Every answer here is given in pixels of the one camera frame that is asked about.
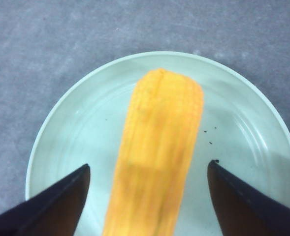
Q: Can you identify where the yellow corn cob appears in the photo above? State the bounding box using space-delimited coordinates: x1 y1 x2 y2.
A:
102 68 203 236

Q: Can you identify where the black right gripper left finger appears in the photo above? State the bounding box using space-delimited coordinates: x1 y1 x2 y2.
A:
0 164 90 236

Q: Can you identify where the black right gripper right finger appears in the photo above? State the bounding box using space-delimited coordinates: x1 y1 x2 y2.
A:
207 160 290 236

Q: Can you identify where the pale green plate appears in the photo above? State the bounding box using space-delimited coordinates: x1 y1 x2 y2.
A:
26 52 290 236

